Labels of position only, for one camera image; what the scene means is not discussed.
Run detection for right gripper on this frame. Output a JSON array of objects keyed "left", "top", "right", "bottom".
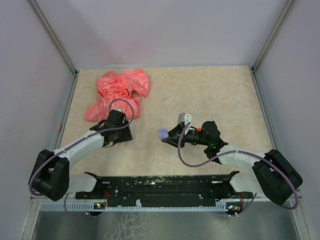
[{"left": 161, "top": 123, "right": 210, "bottom": 148}]

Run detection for purple round charging case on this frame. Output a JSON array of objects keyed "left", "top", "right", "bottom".
[{"left": 157, "top": 128, "right": 169, "bottom": 140}]

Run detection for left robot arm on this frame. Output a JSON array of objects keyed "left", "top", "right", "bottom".
[{"left": 28, "top": 110, "right": 133, "bottom": 201}]

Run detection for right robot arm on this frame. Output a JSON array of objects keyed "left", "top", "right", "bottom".
[{"left": 157, "top": 121, "right": 303, "bottom": 206}]

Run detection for crumpled pink cloth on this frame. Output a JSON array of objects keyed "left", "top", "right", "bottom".
[{"left": 84, "top": 69, "right": 150, "bottom": 122}]

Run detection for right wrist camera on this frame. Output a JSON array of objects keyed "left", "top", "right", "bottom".
[{"left": 178, "top": 112, "right": 192, "bottom": 127}]

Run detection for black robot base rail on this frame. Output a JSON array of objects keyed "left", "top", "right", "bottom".
[{"left": 75, "top": 171, "right": 252, "bottom": 208}]

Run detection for white slotted cable duct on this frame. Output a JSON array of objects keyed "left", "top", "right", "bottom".
[{"left": 39, "top": 199, "right": 241, "bottom": 213}]

